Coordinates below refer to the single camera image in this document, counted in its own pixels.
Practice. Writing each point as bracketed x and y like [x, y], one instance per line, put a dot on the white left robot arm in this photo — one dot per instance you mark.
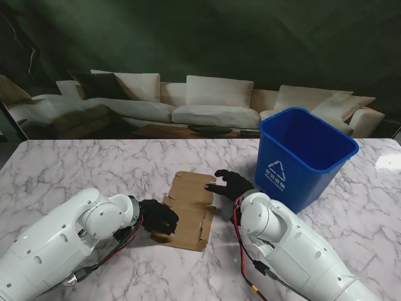
[56, 241]

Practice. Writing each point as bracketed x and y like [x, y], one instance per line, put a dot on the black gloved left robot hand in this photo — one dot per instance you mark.
[159, 218]

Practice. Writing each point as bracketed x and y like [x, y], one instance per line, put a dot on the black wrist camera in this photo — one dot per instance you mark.
[235, 214]
[123, 236]

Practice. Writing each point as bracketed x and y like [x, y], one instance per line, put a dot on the brown cardboard box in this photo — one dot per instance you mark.
[191, 213]

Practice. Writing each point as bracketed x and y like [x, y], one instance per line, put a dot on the sofa print backdrop banner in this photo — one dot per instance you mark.
[200, 62]

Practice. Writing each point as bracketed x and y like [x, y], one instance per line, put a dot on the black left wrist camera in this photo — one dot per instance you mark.
[123, 236]

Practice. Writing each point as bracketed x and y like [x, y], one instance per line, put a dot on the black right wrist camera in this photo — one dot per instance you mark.
[235, 214]

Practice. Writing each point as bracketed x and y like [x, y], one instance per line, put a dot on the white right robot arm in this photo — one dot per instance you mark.
[297, 251]

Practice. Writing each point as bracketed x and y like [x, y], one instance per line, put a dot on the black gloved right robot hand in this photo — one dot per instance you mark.
[233, 186]

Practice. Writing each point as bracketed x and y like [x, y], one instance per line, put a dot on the blue plastic recycling bin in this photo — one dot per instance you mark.
[282, 185]

